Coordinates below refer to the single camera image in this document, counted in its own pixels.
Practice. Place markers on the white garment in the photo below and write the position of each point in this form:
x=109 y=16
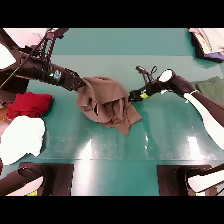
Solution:
x=20 y=138

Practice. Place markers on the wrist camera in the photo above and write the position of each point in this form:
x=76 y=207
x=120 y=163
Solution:
x=53 y=35
x=145 y=74

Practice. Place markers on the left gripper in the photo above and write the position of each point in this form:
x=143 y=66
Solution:
x=72 y=80

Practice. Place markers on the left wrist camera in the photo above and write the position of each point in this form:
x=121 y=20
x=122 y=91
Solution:
x=53 y=35

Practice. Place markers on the red garment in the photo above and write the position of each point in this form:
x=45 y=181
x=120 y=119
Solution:
x=29 y=104

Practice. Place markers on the cream garment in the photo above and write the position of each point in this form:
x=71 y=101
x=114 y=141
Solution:
x=210 y=38

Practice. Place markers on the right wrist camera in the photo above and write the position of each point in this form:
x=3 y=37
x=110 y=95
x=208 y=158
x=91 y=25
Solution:
x=145 y=74

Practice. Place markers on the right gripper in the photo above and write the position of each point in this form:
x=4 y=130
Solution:
x=141 y=94

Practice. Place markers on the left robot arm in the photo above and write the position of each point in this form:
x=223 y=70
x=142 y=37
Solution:
x=31 y=70

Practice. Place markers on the green garment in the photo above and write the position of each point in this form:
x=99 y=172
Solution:
x=211 y=88

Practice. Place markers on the brown garment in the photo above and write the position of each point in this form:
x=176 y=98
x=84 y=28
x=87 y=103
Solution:
x=108 y=103

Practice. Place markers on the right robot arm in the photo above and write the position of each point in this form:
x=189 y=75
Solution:
x=206 y=110

